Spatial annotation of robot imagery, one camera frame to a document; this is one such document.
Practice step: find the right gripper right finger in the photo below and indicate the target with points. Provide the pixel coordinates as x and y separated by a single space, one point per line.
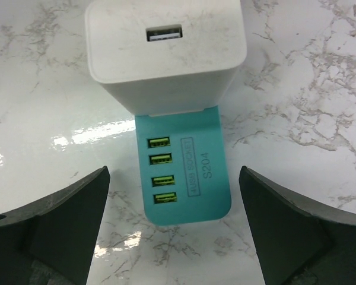
298 240

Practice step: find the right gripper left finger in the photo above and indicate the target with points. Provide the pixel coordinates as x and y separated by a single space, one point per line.
52 240

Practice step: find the teal USB power strip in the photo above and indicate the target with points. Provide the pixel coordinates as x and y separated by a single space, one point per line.
183 167

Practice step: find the white USB charger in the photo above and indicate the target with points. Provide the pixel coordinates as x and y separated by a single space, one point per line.
165 57

